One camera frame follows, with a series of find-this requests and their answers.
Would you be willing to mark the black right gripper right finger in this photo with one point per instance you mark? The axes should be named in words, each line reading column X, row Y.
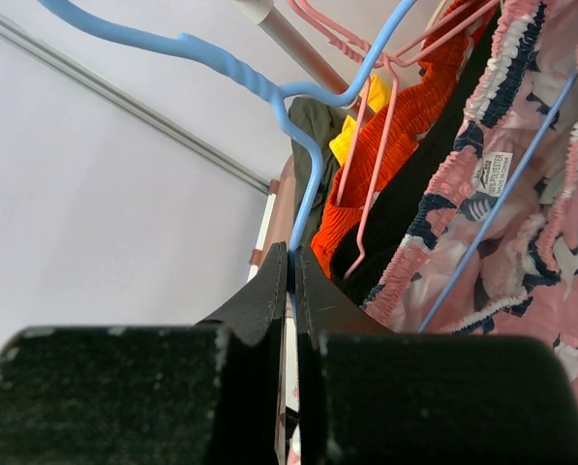
column 371, row 396

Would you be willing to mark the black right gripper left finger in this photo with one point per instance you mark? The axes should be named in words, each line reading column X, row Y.
column 207, row 393

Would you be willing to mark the black shorts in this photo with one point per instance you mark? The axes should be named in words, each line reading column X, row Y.
column 368, row 247

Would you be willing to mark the pink patterned shorts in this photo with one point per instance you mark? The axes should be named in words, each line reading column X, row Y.
column 523, row 278

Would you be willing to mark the blue hanger of olive shorts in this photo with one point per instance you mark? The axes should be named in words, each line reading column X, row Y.
column 191, row 47

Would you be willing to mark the pink hanger of black shorts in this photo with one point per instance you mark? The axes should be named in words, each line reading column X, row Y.
column 386, row 166

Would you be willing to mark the blue hanger of patterned shorts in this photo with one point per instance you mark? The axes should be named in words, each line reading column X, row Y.
column 506, row 191

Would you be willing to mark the orange shorts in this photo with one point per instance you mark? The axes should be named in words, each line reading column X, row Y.
column 381, row 147

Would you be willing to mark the pink hanger of orange shorts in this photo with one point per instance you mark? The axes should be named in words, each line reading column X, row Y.
column 343, row 39

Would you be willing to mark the metal clothes rack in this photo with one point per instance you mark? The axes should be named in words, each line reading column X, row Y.
column 264, row 15

